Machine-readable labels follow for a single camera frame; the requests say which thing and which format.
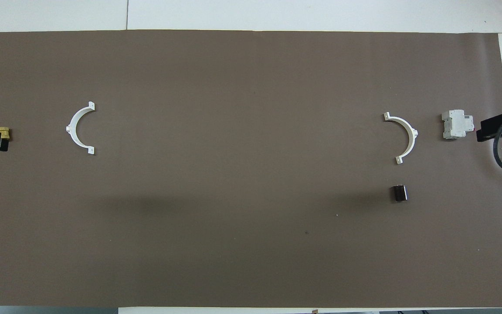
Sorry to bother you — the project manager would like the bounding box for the small dark brown cylinder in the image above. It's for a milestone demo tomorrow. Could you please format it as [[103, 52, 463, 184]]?
[[390, 185, 409, 202]]

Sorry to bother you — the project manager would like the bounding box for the white grey circuit breaker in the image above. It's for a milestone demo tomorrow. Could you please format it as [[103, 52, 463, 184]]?
[[441, 109, 475, 140]]

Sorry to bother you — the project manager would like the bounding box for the brown table mat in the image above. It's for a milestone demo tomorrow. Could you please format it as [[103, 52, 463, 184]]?
[[0, 29, 502, 308]]

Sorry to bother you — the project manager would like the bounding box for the white half pipe clamp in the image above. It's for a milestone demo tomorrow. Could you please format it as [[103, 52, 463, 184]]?
[[383, 112, 419, 165], [66, 101, 96, 155]]

